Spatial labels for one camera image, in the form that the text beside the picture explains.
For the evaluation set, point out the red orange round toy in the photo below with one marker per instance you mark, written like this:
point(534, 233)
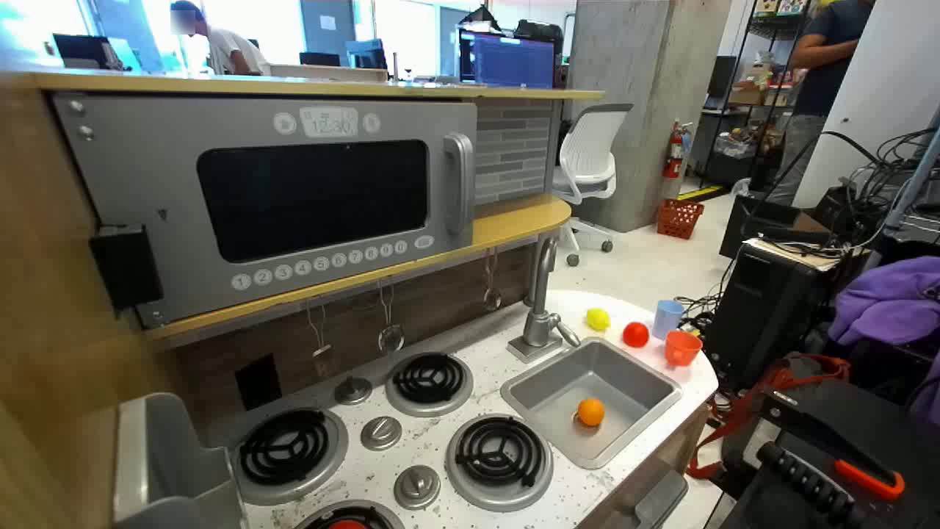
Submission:
point(346, 525)

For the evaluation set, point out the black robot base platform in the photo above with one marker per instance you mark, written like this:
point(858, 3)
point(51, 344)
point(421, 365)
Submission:
point(881, 429)

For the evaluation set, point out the silver toy faucet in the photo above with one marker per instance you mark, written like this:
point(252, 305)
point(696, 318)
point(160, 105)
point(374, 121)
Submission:
point(542, 296)

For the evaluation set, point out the yellow toy ball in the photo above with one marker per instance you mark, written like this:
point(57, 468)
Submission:
point(596, 318)

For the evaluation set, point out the orange toy ball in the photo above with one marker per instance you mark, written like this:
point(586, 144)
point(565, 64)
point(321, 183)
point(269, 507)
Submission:
point(589, 412)

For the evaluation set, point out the grey toy sink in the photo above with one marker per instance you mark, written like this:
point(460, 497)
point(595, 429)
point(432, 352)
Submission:
point(626, 384)

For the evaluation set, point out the blue toy cup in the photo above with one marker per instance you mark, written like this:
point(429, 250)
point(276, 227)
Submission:
point(667, 315)

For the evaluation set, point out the orange toy cup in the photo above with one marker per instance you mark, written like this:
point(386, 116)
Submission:
point(683, 347)

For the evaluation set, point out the grey toy microwave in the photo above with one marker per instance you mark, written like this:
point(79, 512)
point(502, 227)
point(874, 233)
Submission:
point(148, 196)

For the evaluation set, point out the wooden toy kitchen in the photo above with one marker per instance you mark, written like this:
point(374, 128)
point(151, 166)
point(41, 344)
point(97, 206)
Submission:
point(48, 341)

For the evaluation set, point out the metal hanging hook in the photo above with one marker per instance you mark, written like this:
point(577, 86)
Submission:
point(490, 296)
point(389, 338)
point(319, 344)

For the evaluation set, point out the grey brick backsplash panel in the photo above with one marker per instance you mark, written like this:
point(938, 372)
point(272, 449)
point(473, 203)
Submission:
point(514, 149)

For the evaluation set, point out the grey white office chair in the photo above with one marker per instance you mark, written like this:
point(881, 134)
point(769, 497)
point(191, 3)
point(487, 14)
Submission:
point(592, 149)

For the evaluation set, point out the grey stove knob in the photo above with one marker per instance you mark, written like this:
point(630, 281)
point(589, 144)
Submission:
point(415, 485)
point(380, 434)
point(354, 388)

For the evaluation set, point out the red cup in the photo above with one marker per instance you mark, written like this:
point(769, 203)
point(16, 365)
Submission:
point(636, 332)

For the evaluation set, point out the blue screen monitor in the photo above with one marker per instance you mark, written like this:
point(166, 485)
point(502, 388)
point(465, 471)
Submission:
point(514, 64)

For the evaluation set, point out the red plastic basket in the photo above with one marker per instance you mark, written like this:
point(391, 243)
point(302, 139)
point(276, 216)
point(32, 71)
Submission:
point(678, 218)

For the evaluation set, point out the red fire extinguisher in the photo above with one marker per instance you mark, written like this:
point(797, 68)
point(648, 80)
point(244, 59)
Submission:
point(673, 150)

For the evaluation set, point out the concrete pillar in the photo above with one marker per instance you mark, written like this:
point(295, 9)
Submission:
point(648, 78)

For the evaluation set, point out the black computer tower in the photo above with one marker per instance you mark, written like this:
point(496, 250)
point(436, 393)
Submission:
point(764, 305)

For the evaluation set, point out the black crate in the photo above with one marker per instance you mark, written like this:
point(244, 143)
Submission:
point(774, 222)

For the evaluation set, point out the person in white shirt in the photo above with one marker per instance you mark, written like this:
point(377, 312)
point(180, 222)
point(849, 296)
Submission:
point(230, 49)

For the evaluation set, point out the black box on kitchen side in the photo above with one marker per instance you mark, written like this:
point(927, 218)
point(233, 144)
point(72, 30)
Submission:
point(128, 266)

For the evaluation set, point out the storage shelving unit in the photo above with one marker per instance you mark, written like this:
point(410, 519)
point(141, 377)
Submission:
point(764, 78)

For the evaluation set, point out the grey plastic container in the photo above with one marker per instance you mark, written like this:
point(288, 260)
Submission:
point(166, 471)

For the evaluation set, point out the person in dark shirt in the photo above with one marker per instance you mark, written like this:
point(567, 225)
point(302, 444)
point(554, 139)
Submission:
point(822, 68)

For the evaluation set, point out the purple cloth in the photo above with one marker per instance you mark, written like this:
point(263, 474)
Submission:
point(885, 297)

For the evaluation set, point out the dark laptop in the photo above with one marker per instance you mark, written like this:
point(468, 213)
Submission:
point(84, 50)

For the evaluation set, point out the black square wall plate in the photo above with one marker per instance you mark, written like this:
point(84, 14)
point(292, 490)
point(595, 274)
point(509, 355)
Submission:
point(257, 384)

